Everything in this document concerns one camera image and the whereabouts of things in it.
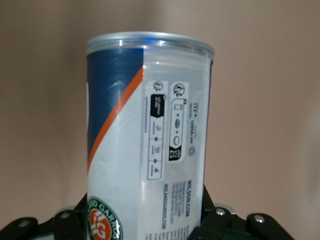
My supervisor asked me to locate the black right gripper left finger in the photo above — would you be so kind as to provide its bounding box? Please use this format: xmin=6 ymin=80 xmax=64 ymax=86
xmin=0 ymin=195 xmax=89 ymax=240

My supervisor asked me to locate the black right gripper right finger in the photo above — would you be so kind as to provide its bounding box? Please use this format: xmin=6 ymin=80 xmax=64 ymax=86
xmin=193 ymin=184 xmax=296 ymax=240

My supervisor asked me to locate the clear tennis ball can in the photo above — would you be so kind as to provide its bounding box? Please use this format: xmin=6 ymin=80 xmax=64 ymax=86
xmin=84 ymin=31 xmax=216 ymax=240

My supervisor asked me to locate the brown table mat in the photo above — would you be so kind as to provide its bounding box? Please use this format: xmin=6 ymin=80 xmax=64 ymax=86
xmin=0 ymin=0 xmax=320 ymax=240

